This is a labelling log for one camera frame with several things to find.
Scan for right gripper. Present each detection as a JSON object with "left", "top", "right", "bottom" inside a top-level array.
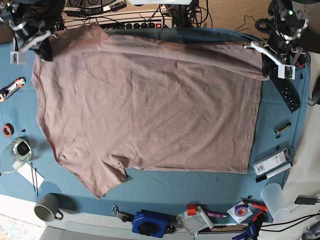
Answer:
[{"left": 14, "top": 21, "right": 53, "bottom": 62}]

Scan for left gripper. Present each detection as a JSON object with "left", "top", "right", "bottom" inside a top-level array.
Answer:
[{"left": 262, "top": 32, "right": 290, "bottom": 77}]

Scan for pink T-shirt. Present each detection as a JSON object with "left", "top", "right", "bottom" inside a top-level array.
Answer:
[{"left": 31, "top": 24, "right": 265, "bottom": 198}]

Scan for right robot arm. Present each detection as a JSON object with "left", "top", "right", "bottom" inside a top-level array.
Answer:
[{"left": 0, "top": 0, "right": 57, "bottom": 65}]

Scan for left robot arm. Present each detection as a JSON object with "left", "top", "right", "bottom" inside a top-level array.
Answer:
[{"left": 249, "top": 0, "right": 309, "bottom": 80}]

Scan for black remote control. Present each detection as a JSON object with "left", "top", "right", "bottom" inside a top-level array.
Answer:
[{"left": 270, "top": 75, "right": 301, "bottom": 113}]

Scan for orange grey utility knife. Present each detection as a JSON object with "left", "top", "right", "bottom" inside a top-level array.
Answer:
[{"left": 0, "top": 77, "right": 26, "bottom": 103}]

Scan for small battery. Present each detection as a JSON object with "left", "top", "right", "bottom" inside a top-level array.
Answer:
[{"left": 274, "top": 122, "right": 291, "bottom": 135}]

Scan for red tape roll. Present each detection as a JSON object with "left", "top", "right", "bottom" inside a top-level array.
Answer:
[{"left": 1, "top": 123, "right": 14, "bottom": 138}]

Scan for clear plastic package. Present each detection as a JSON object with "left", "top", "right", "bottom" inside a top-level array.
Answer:
[{"left": 253, "top": 146, "right": 295, "bottom": 176}]

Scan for black power strip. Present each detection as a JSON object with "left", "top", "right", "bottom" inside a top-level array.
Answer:
[{"left": 99, "top": 21, "right": 173, "bottom": 30}]

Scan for black white marker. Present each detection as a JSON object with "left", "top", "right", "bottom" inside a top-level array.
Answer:
[{"left": 255, "top": 162, "right": 293, "bottom": 183}]

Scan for white paper card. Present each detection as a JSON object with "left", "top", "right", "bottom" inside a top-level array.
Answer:
[{"left": 17, "top": 163, "right": 45, "bottom": 189}]

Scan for blue table cloth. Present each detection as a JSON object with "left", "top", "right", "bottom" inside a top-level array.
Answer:
[{"left": 0, "top": 28, "right": 310, "bottom": 216}]

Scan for translucent plastic cup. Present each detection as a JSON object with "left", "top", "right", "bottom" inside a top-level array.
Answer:
[{"left": 260, "top": 183, "right": 290, "bottom": 222}]

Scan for purple tape roll card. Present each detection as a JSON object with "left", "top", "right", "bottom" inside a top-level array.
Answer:
[{"left": 226, "top": 201, "right": 253, "bottom": 224}]

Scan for grey ceramic mug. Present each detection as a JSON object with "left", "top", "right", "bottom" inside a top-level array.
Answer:
[{"left": 34, "top": 193, "right": 64, "bottom": 222}]

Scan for red plastic block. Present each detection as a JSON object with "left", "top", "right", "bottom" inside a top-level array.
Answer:
[{"left": 186, "top": 204, "right": 197, "bottom": 216}]

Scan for blue bar clamp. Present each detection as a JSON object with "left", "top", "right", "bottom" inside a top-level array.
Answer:
[{"left": 232, "top": 211, "right": 266, "bottom": 240}]

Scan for metal carabiner keyring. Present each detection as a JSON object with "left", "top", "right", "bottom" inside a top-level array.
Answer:
[{"left": 112, "top": 205, "right": 119, "bottom": 215}]

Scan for blue black device box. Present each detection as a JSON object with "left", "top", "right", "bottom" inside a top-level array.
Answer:
[{"left": 131, "top": 210, "right": 168, "bottom": 238}]

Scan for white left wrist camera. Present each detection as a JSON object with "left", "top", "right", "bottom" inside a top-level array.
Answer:
[{"left": 243, "top": 41, "right": 296, "bottom": 80}]

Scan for black cable ties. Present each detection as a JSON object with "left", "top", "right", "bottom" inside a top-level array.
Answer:
[{"left": 30, "top": 162, "right": 39, "bottom": 197}]

